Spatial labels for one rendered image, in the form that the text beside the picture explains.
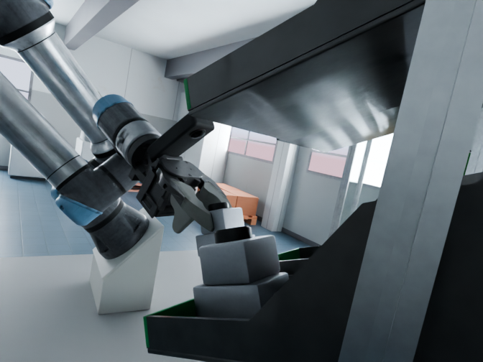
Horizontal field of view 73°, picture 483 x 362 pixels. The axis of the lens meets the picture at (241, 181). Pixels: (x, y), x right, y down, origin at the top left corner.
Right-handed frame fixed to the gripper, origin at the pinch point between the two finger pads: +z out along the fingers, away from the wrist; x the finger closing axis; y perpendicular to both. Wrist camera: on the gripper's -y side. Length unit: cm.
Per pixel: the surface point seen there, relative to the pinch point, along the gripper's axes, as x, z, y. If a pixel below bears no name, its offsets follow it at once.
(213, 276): 16.9, 12.2, -6.2
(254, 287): 16.9, 15.2, -8.3
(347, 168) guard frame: -105, -23, 0
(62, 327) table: 0, -21, 50
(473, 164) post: -48, 16, -24
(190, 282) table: -42, -22, 51
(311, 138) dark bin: 2.7, 5.9, -16.5
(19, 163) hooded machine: -187, -523, 339
